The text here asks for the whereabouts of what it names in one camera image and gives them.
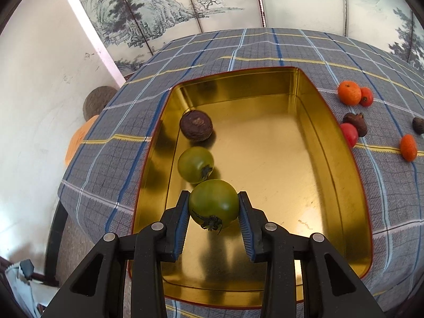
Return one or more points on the dark wooden table leg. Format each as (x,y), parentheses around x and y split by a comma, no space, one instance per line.
(54,245)

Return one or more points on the white cloth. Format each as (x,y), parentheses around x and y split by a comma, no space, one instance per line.
(23,296)

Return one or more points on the landscape painted folding screen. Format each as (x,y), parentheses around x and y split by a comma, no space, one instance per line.
(232,0)

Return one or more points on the orange tangerine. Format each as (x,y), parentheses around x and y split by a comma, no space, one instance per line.
(348,92)
(408,147)

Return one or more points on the dark object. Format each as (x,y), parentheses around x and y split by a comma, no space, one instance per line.
(27,269)

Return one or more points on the gold metal tin tray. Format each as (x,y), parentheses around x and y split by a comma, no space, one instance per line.
(265,145)

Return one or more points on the blue plaid tablecloth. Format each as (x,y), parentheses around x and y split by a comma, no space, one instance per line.
(265,46)

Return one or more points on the orange plastic stool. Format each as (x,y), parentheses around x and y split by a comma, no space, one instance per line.
(78,140)

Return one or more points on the small red tomato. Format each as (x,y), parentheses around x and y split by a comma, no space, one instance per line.
(349,135)
(366,97)

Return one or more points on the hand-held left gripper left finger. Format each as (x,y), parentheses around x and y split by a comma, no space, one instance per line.
(179,225)

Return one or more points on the round grey millstone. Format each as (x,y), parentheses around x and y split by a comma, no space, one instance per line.
(97,101)

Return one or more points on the dark brown mangosteen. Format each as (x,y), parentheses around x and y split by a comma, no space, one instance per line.
(196,124)
(418,126)
(356,122)

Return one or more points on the green tomato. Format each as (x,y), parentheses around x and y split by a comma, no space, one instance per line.
(193,164)
(213,202)

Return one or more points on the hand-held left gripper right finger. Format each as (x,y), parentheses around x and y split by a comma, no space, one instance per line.
(246,228)

